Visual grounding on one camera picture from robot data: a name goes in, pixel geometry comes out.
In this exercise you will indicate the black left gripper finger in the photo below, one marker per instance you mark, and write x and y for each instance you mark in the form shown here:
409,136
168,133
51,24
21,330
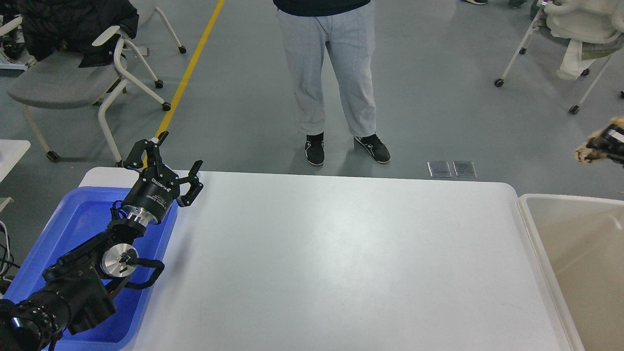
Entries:
146,154
195,188

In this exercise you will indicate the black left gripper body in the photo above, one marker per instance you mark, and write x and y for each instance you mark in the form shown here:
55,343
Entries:
151,197

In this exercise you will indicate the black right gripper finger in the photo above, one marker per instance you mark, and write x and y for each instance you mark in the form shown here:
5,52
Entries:
608,143

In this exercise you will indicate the brown paper ball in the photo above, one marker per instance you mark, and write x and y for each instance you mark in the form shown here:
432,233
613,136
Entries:
582,151

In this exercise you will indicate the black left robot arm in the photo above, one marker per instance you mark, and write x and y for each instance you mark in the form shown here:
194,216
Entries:
81,285

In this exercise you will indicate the blue plastic bin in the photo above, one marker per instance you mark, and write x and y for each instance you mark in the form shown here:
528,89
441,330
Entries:
80,216

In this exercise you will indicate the beige plastic bin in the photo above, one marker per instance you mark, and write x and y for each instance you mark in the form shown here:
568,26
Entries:
579,244

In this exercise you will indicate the white chair with clothes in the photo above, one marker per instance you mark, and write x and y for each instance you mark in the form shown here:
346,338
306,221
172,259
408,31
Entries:
593,28

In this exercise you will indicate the white side table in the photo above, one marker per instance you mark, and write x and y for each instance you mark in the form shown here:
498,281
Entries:
11,152

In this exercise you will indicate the black jacket on chair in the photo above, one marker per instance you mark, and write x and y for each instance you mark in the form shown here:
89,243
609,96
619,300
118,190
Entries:
72,25

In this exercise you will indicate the metal floor plate right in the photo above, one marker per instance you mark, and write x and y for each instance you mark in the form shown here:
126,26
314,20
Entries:
465,169

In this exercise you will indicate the metal floor plate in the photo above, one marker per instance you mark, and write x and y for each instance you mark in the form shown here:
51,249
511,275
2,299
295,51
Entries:
465,169
439,169

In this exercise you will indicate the metal floor plate left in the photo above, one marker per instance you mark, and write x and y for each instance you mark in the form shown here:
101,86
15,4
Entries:
439,169

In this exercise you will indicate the grey chair white frame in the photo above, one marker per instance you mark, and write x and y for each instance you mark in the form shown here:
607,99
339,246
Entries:
58,82

